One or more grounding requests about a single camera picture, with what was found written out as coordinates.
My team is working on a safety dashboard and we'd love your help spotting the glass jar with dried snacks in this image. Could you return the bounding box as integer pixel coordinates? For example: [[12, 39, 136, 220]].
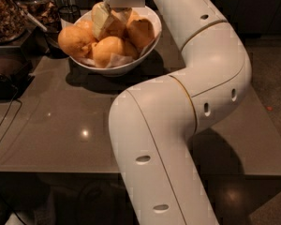
[[16, 0, 60, 25]]

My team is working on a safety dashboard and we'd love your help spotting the black power cable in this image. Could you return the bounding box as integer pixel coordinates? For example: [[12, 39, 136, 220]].
[[0, 72, 24, 225]]

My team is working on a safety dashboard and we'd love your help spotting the small orange front right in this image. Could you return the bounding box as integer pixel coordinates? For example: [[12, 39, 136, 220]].
[[125, 40, 139, 60]]

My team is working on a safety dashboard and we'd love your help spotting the large orange front left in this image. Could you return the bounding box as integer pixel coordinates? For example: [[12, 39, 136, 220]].
[[58, 25, 96, 58]]

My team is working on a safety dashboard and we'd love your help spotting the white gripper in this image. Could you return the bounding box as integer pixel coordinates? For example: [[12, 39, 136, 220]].
[[92, 0, 145, 40]]

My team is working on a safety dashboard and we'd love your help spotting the glass jar of nuts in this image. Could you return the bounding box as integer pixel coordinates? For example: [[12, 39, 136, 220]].
[[0, 0, 25, 44]]

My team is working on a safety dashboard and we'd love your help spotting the white ceramic bowl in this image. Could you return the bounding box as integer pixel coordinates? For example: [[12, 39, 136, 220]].
[[62, 7, 160, 76]]

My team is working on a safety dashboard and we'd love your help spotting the black wire cup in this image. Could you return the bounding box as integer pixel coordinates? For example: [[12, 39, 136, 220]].
[[58, 5, 81, 23]]

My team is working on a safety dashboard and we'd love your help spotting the black appliance on left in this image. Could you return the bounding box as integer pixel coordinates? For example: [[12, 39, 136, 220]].
[[0, 52, 34, 100]]

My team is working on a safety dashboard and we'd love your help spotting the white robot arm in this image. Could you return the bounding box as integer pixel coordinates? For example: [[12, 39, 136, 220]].
[[109, 0, 251, 225]]

